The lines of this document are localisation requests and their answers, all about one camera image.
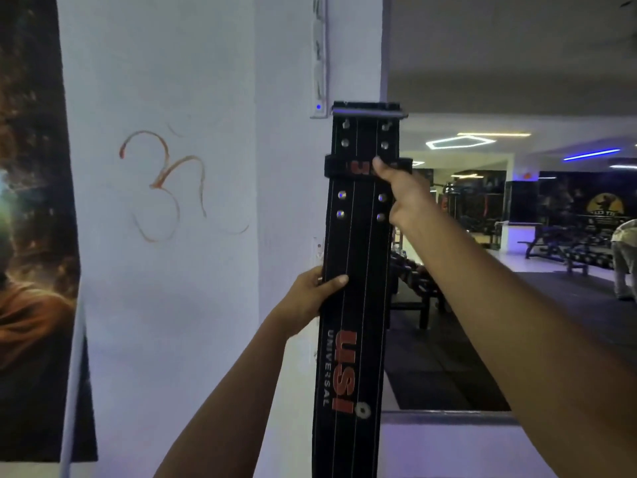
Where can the dark wall poster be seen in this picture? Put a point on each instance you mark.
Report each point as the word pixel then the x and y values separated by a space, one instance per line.
pixel 35 233

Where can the white wall-mounted hook rack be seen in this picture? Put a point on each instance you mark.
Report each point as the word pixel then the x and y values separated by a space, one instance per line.
pixel 319 54

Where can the person's left thumb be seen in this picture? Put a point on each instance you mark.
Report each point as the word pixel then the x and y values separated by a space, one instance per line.
pixel 334 283

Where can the person's left hand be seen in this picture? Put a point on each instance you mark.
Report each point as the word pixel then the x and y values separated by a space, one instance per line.
pixel 298 306

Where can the person's left forearm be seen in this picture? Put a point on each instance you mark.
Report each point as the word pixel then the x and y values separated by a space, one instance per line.
pixel 229 403

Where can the person's right forearm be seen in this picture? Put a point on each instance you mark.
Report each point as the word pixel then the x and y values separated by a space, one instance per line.
pixel 522 333

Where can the black weight bench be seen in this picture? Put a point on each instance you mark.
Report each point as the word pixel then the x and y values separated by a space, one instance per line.
pixel 567 248

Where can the person's right thumb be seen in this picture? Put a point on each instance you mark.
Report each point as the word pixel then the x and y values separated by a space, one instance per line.
pixel 383 170

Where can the person's right hand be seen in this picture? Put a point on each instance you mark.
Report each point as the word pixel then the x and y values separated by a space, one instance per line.
pixel 413 199

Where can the black gym machine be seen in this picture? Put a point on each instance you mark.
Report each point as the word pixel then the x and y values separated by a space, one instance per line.
pixel 473 206

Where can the blue ceiling light strip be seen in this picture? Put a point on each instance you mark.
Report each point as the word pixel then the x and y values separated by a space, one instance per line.
pixel 592 154

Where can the black dumbbell rack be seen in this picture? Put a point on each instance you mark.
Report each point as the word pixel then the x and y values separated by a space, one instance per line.
pixel 415 281

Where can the hexagonal ceiling light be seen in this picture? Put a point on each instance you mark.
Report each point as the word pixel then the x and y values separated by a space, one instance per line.
pixel 460 142

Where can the black leather weightlifting belt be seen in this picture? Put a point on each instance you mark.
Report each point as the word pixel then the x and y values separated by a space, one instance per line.
pixel 356 293

